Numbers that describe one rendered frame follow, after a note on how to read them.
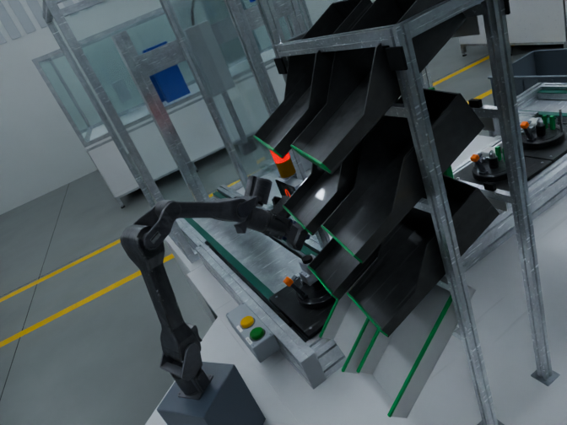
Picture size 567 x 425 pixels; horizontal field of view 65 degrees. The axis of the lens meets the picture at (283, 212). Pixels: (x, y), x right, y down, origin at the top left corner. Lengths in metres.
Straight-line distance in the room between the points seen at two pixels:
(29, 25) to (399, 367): 8.56
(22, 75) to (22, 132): 0.98
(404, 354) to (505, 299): 0.44
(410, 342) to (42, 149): 8.63
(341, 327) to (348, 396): 0.17
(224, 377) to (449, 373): 0.52
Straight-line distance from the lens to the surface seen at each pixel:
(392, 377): 0.98
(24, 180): 9.39
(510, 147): 0.80
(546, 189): 1.62
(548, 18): 5.98
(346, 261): 0.95
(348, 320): 1.09
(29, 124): 9.17
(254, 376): 1.34
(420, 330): 0.94
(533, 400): 1.12
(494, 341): 1.22
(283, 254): 1.66
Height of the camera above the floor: 1.76
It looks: 26 degrees down
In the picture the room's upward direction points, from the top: 23 degrees counter-clockwise
